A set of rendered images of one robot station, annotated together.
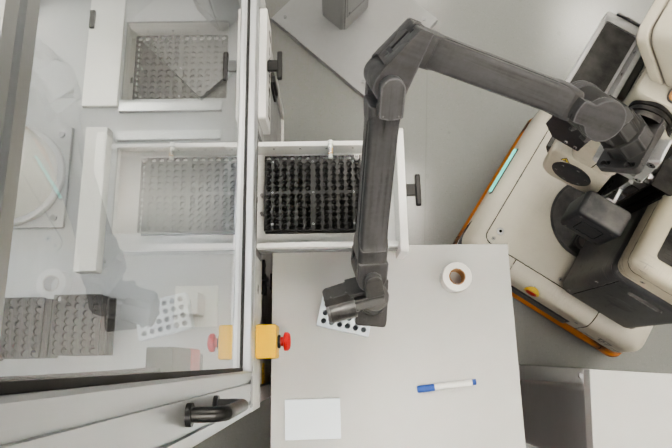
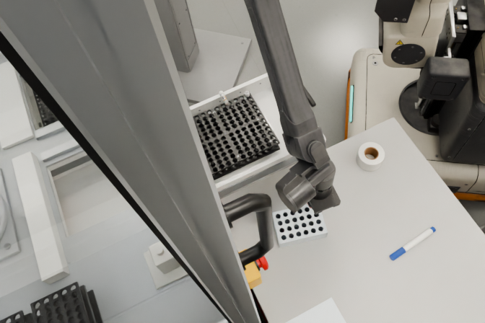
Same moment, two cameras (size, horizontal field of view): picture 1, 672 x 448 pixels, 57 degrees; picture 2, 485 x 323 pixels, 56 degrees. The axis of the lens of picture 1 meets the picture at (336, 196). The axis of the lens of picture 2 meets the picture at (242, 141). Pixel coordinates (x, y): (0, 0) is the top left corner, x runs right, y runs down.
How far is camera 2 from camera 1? 0.44 m
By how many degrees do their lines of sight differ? 15
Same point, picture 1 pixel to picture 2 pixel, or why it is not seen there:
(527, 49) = (321, 32)
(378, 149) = (269, 19)
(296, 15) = not seen: hidden behind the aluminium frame
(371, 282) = (315, 148)
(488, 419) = (462, 254)
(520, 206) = (378, 120)
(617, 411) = not seen: outside the picture
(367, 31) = (206, 65)
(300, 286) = (250, 223)
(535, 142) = (363, 74)
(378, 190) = (284, 59)
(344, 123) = not seen: hidden behind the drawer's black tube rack
